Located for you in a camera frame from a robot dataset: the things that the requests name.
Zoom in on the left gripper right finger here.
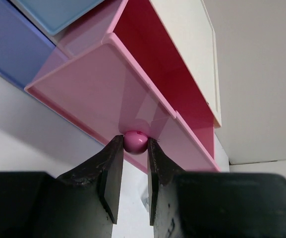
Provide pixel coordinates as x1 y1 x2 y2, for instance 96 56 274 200
147 138 286 238

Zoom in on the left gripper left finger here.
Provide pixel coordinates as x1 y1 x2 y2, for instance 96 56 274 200
0 135 124 238

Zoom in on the pink drawer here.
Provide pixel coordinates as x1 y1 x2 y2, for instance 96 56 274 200
25 0 219 171

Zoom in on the white drawer cabinet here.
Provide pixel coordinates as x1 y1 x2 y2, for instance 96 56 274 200
10 0 223 128

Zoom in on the light blue drawer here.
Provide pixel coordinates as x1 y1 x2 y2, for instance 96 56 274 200
12 0 102 36

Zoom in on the dark blue drawer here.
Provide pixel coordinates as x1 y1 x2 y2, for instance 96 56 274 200
0 0 55 89

